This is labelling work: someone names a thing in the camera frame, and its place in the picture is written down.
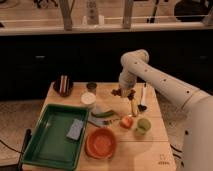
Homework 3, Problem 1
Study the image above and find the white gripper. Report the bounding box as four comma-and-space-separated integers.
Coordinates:
119, 73, 135, 98

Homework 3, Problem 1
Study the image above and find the dark red grape bunch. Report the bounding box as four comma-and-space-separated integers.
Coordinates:
111, 88, 135, 100

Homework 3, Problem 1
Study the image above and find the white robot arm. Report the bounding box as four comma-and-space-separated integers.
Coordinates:
119, 49, 213, 171

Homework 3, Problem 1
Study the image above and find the red bowl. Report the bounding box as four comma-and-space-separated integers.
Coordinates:
85, 128, 117, 159

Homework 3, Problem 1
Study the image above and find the yellow banana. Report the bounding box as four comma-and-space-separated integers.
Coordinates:
131, 99, 138, 117

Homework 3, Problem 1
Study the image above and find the red tomato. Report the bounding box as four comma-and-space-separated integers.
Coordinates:
120, 116, 133, 129

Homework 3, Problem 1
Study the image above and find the small dark metal cup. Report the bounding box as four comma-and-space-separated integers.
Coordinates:
86, 82, 97, 93

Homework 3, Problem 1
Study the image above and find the green cup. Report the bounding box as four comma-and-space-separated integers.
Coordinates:
136, 118, 151, 134

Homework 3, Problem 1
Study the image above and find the grey cloth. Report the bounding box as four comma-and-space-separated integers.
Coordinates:
88, 107, 108, 127

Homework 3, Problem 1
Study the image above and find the white cup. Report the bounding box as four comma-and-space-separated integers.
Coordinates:
81, 92, 96, 106

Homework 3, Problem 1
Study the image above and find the dark brown striped object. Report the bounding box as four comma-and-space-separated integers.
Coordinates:
53, 75, 73, 97

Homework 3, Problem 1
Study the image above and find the blue sponge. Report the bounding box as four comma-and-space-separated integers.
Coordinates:
67, 119, 84, 140

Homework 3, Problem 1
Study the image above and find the green plastic tray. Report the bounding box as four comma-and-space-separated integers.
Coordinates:
22, 104, 89, 171

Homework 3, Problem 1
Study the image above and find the black spoon white handle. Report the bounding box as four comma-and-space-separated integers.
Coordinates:
138, 85, 147, 112

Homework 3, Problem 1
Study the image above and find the black cable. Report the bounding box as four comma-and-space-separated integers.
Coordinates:
0, 128, 33, 171

